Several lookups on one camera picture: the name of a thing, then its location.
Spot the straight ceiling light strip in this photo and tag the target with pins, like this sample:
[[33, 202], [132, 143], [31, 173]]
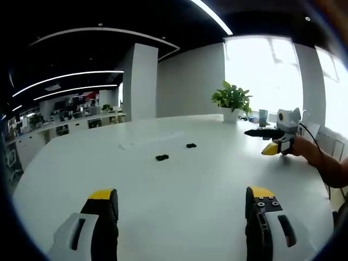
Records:
[[68, 77], [76, 91], [214, 17]]

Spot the small background plant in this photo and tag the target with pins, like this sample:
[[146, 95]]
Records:
[[107, 107], [36, 120]]

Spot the long white office counter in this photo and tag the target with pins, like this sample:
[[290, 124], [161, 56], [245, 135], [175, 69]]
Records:
[[81, 123]]

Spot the black plastic buckle part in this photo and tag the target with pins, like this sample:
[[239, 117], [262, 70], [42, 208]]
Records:
[[191, 145], [162, 157]]

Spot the person's right hand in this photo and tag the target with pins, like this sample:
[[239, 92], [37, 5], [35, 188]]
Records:
[[300, 146]]

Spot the grey-green cup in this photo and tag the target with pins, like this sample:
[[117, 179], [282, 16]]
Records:
[[263, 117]]

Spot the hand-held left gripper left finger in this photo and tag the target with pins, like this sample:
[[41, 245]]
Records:
[[68, 236]]

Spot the white chair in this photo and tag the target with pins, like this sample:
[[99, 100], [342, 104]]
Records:
[[330, 142]]

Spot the curved ceiling light strip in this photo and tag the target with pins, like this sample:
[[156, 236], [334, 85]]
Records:
[[108, 30]]

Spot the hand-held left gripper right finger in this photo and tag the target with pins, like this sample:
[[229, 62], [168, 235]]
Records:
[[272, 233]]

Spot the small blue object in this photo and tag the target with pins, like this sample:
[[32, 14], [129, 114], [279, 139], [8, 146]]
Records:
[[253, 119]]

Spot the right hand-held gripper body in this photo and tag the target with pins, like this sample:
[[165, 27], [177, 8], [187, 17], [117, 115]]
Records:
[[288, 119]]

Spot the small black object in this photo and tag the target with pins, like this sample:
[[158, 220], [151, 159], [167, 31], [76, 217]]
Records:
[[242, 118]]

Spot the green potted plant white pot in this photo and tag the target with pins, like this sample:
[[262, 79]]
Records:
[[231, 102]]

